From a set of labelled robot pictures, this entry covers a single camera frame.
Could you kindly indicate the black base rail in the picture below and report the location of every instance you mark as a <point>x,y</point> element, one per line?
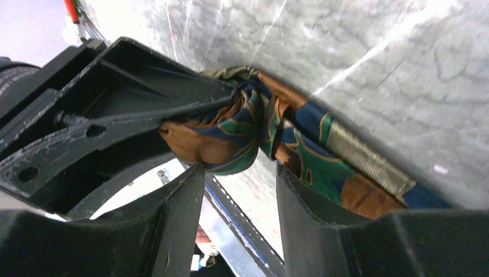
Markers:
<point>243,248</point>

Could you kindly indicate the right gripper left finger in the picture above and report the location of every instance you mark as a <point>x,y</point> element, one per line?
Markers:
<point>151,236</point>

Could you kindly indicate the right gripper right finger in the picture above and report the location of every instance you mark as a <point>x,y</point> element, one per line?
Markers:
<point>320,238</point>

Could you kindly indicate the colourful patterned tie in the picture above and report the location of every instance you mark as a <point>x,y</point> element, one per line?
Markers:
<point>271,117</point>

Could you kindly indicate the person's bare hand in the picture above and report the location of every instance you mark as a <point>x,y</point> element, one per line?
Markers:
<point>202,237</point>

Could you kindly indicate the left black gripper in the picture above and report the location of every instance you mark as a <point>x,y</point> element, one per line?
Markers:
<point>66,129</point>

